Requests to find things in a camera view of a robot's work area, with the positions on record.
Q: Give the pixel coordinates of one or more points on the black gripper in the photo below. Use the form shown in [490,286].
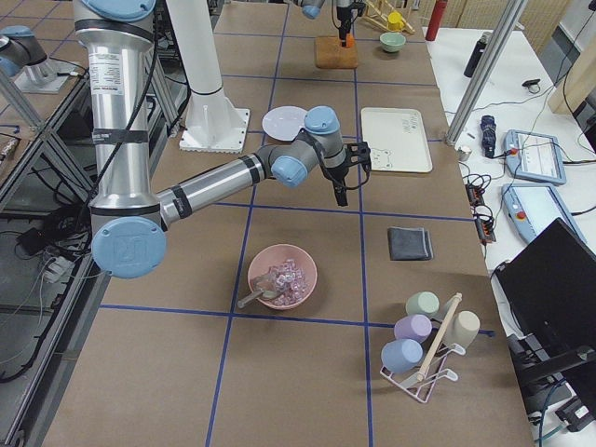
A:
[343,11]
[336,173]

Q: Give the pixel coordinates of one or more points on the orange fruit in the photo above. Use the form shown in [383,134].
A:
[348,41]

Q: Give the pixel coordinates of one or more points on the white round plate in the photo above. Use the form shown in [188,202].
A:
[283,123]

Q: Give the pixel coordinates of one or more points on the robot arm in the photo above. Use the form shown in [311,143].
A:
[312,8]

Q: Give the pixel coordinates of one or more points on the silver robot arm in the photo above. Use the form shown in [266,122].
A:
[128,220]

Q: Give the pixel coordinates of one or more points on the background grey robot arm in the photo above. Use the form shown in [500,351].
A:
[19,49]

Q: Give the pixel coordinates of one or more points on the wooden grain tray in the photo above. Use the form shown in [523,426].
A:
[331,54]

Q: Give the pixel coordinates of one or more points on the white bear tray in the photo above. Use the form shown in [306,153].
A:
[397,139]

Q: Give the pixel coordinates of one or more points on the light wooden rack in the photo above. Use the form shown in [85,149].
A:
[375,13]

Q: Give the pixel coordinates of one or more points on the yellow mug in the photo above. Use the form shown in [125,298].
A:
[395,22]

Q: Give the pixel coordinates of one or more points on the green ceramic bowl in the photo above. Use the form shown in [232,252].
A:
[392,42]

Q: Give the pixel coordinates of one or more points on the grey folded cloth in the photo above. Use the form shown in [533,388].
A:
[409,244]

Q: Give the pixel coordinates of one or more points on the red bottle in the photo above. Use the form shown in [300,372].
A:
[435,19]

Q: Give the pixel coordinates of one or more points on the pink bowl with ice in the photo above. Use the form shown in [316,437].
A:
[295,270]

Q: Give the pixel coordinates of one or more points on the black bottle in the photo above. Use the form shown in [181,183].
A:
[476,54]

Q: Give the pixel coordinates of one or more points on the green pastel cup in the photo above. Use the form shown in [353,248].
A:
[423,303]

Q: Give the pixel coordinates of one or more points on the purple pastel cup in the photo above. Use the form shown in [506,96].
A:
[416,327]

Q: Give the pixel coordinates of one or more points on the folded dark blue umbrella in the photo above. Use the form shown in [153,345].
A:
[488,135]

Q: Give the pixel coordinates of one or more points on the blue pastel cup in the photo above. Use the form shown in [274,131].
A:
[399,356]

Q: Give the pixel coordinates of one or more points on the beige pastel cup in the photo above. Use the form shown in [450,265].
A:
[462,330]

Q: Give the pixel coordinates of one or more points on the lower teach pendant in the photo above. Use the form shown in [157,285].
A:
[533,207]

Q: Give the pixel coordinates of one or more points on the teach pendant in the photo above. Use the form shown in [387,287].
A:
[533,207]
[534,157]

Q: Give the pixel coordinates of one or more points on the upper teach pendant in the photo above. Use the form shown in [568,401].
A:
[534,157]

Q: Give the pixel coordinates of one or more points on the white cup rack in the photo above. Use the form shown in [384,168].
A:
[419,382]

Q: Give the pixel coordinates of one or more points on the black laptop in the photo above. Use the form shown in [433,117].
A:
[550,286]

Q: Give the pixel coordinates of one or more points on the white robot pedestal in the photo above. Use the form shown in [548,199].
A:
[212,122]

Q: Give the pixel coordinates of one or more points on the aluminium frame post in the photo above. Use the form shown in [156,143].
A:
[496,44]

